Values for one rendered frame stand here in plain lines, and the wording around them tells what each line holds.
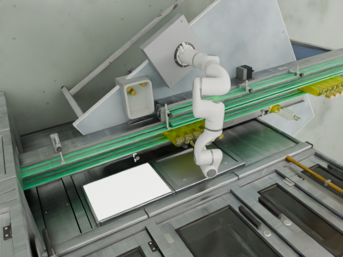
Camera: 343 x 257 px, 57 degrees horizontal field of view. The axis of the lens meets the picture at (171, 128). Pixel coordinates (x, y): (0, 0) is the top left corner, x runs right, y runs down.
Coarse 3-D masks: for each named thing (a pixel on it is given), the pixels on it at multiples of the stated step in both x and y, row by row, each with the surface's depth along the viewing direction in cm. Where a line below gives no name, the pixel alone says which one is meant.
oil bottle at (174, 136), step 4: (164, 132) 199; (168, 132) 194; (172, 132) 193; (176, 132) 193; (168, 136) 194; (172, 136) 190; (176, 136) 188; (180, 136) 188; (172, 140) 191; (176, 140) 186; (180, 140) 185; (184, 140) 187; (176, 144) 187
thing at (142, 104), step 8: (144, 80) 187; (136, 88) 194; (144, 88) 197; (128, 96) 194; (136, 96) 196; (144, 96) 199; (152, 96) 193; (128, 104) 188; (136, 104) 199; (144, 104) 201; (152, 104) 196; (128, 112) 190; (136, 112) 198; (144, 112) 198; (152, 112) 198
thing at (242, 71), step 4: (240, 68) 222; (244, 68) 222; (248, 68) 221; (236, 72) 228; (240, 72) 224; (244, 72) 221; (248, 72) 223; (236, 76) 229; (240, 76) 225; (244, 76) 223; (248, 76) 224
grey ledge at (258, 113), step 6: (300, 96) 253; (282, 102) 246; (288, 102) 249; (294, 102) 252; (300, 102) 253; (252, 114) 235; (258, 114) 238; (264, 114) 240; (234, 120) 229; (240, 120) 232; (246, 120) 235; (228, 126) 229
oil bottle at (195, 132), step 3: (183, 126) 200; (186, 126) 198; (189, 126) 198; (192, 126) 197; (186, 129) 196; (189, 129) 195; (192, 129) 194; (195, 129) 194; (192, 132) 191; (195, 132) 191; (198, 132) 191; (195, 135) 190; (198, 135) 190; (195, 138) 190
